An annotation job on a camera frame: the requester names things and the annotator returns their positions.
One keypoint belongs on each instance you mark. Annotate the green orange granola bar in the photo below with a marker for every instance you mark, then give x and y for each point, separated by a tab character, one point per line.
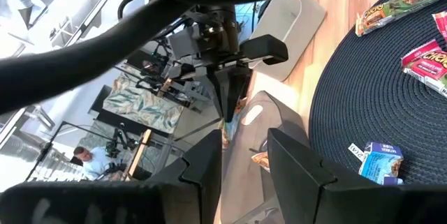
262	161
227	133
401	4

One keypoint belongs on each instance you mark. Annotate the blue oatmeal raisin granola bar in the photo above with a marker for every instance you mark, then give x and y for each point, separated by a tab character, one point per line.
379	164

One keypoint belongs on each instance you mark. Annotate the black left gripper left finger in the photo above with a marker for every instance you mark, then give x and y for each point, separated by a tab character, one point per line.
195	196

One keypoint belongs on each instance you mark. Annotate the white paper tag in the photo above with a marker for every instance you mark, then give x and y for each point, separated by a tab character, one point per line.
355	151

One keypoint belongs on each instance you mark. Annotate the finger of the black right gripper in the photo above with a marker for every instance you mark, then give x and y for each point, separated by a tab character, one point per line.
221	84
239	84

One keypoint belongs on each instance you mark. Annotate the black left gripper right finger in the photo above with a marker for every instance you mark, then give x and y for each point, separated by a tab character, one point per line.
297	182

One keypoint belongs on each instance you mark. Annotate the translucent grey plastic bin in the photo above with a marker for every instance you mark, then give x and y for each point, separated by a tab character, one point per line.
244	189

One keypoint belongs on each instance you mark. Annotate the red chocolate chip granola bar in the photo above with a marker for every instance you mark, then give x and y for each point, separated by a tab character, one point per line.
441	25
429	67

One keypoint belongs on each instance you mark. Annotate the leaf-patterned cover cloth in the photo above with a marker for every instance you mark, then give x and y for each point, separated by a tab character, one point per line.
143	105

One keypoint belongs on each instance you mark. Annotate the round dark blue woven mat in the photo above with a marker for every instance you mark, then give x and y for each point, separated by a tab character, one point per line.
366	95

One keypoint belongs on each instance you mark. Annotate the person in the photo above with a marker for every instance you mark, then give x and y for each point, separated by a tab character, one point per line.
94	163

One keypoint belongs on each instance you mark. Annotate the black background robot arm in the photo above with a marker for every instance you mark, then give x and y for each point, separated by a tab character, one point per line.
113	147

